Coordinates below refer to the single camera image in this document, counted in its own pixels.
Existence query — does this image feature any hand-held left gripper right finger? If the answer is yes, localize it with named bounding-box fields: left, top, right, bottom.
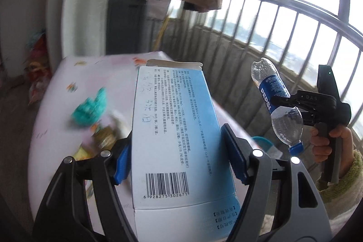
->
left=221, top=123, right=332, bottom=242

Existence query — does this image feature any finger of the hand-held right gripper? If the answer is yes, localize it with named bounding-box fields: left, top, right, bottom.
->
left=299, top=107, right=316, bottom=125
left=269, top=90, right=302, bottom=107

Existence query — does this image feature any blue trash bin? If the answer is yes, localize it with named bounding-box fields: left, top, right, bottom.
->
left=251, top=137, right=284, bottom=160

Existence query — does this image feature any grey hanging cloth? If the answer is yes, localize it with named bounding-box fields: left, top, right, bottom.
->
left=147, top=0, right=171, bottom=20

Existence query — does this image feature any teal crumpled wrapper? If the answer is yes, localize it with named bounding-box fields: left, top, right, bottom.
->
left=71, top=87, right=108, bottom=126

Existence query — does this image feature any colourful bag pile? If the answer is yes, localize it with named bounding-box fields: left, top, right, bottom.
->
left=24, top=29, right=53, bottom=103

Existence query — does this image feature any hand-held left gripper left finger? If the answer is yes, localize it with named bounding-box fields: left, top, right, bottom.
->
left=32, top=137, right=139, bottom=242

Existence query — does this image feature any yellow broom handle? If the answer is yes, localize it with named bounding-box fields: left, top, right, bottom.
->
left=157, top=17, right=171, bottom=44

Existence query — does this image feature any yellow instant noodle packet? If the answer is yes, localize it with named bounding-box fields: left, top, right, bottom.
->
left=92, top=126, right=121, bottom=150

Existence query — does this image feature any blue and white medicine box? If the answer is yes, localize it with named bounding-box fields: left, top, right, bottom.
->
left=131, top=59, right=241, bottom=242

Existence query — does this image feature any person's right forearm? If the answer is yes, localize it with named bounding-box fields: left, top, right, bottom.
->
left=316, top=150, right=363, bottom=204

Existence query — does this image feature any dark cabinet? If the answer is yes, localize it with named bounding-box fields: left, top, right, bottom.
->
left=106, top=0, right=148, bottom=55

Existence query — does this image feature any clear plastic bottle blue label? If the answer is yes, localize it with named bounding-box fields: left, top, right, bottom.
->
left=251, top=58, right=304, bottom=156

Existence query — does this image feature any person's right hand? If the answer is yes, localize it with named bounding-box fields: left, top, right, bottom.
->
left=310, top=126, right=355, bottom=174

